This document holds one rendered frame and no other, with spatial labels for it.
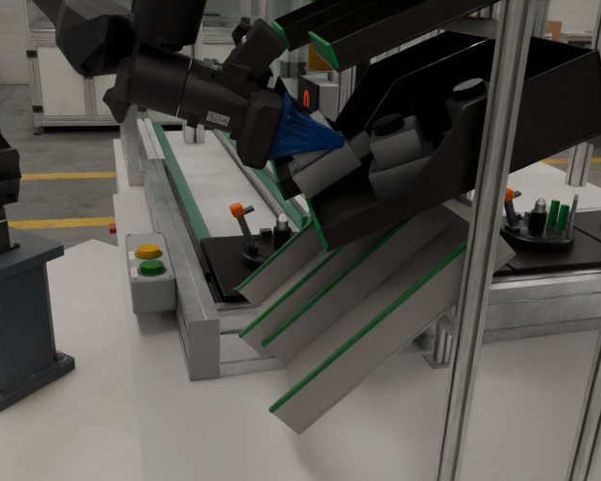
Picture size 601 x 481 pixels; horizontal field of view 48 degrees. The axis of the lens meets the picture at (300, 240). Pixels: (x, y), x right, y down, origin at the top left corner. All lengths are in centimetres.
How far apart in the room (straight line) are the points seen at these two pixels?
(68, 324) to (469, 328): 75
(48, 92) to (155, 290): 536
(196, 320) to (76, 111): 550
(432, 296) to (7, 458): 56
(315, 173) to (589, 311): 73
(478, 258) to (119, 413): 56
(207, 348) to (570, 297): 62
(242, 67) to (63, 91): 578
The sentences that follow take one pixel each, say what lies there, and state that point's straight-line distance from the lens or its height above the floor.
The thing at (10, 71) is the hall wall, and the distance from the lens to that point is 923.
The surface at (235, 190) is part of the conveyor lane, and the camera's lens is 167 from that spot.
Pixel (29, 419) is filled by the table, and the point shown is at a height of 86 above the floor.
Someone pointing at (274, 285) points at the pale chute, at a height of 102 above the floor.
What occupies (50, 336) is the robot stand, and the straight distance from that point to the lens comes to 103.
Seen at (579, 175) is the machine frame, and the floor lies 90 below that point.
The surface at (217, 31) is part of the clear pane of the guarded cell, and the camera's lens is 238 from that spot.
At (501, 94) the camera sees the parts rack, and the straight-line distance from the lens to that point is 57.
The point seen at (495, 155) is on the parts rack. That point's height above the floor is 129.
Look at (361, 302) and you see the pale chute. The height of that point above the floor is 107.
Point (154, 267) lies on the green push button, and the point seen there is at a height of 97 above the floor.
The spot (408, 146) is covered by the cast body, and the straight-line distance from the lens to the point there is 63.
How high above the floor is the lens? 142
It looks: 22 degrees down
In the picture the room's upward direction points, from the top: 2 degrees clockwise
